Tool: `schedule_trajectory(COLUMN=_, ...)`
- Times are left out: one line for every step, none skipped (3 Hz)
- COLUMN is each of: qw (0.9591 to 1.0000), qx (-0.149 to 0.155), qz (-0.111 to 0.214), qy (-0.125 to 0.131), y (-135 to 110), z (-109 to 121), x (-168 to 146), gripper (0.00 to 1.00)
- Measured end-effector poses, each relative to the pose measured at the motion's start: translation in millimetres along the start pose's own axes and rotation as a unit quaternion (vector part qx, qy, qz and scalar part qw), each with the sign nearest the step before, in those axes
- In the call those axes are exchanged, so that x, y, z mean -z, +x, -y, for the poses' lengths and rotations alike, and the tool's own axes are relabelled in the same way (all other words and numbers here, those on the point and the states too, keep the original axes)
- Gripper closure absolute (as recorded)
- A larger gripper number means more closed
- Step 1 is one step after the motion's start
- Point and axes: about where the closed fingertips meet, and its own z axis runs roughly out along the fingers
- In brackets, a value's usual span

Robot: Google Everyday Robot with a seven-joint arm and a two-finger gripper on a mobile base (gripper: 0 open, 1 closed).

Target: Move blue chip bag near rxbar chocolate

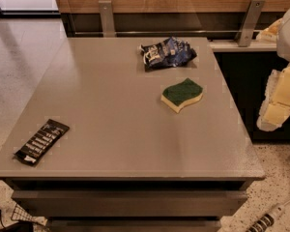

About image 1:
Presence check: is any left metal bracket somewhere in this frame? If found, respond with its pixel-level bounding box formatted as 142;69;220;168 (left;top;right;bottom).
99;0;116;38

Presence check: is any grey drawer cabinet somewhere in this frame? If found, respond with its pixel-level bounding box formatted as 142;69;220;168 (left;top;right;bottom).
0;38;264;232

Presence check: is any metal bracket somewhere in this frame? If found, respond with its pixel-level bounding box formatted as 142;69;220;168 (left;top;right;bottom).
236;0;266;47
99;0;116;38

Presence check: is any blue chip bag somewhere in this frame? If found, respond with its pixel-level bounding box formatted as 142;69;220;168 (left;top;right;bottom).
139;37;197;72

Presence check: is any white power strip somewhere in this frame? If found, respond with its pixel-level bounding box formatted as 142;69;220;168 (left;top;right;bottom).
246;199;290;232

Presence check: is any green and yellow sponge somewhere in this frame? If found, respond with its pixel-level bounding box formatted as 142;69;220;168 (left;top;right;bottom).
160;78;203;113

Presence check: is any black rxbar chocolate bar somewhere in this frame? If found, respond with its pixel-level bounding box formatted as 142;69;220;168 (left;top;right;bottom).
14;119;70;166

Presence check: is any black wire basket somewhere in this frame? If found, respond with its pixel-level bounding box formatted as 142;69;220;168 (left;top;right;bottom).
11;204;35;223

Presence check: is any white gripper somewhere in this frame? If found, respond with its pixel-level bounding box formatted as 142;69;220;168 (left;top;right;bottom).
256;9;290;131

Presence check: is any right metal bracket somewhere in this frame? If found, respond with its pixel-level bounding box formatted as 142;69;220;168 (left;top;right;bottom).
236;0;266;47

